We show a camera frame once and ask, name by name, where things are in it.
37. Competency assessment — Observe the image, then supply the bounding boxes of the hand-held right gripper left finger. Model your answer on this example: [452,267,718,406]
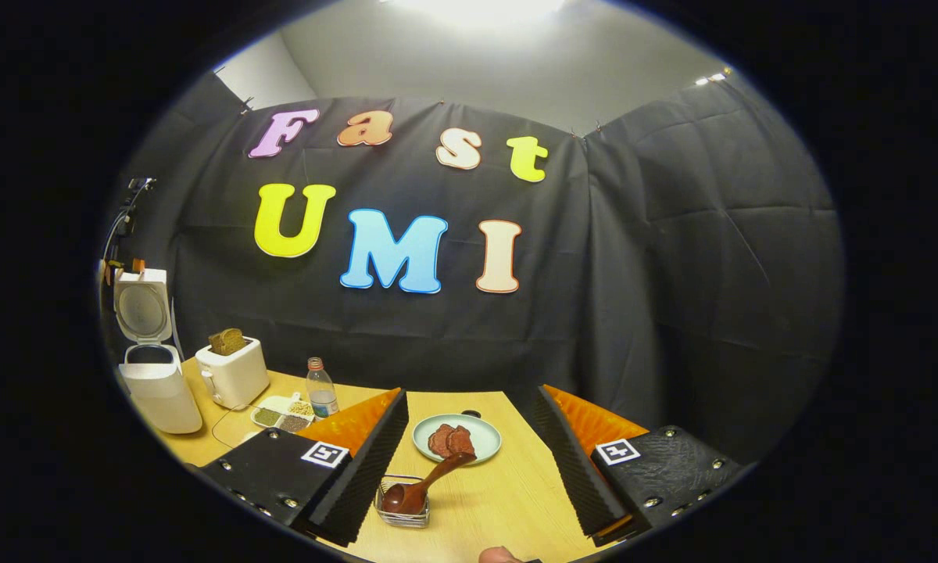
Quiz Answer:
[199,389,410,547]

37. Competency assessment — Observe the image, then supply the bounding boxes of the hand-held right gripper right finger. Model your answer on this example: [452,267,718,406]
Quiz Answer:
[533,385,743,547]

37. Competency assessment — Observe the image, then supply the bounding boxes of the dark wooden spoon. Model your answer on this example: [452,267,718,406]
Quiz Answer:
[381,451,476,516]

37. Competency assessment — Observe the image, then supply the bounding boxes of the wire chopstick holder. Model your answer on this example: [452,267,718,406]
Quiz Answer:
[374,475,431,529]

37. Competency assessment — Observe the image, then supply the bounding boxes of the white divided rice dish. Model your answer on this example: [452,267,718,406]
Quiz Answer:
[250,393,316,433]

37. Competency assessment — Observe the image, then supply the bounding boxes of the white rice cooker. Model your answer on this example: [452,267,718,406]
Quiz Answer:
[113,268,203,435]

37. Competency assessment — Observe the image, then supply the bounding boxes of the brown meat slices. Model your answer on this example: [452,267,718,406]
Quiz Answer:
[428,424,476,458]

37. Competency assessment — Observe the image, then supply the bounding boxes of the clear plastic water bottle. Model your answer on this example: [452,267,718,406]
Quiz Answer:
[306,357,340,418]

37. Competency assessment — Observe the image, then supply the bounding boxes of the pale green plate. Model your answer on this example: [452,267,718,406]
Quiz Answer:
[412,414,503,466]

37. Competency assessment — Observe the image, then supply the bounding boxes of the brown bread slices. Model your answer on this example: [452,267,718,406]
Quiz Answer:
[208,328,248,357]

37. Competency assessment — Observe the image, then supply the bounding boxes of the white toaster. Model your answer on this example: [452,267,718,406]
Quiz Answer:
[195,336,270,411]

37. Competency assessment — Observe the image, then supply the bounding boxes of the black backdrop cloth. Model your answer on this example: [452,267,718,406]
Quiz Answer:
[102,74,845,470]

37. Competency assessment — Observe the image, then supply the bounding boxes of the ceiling light panel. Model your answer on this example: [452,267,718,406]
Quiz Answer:
[383,0,571,28]

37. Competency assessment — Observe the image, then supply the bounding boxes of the white toaster cable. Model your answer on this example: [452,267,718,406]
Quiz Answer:
[209,405,260,448]

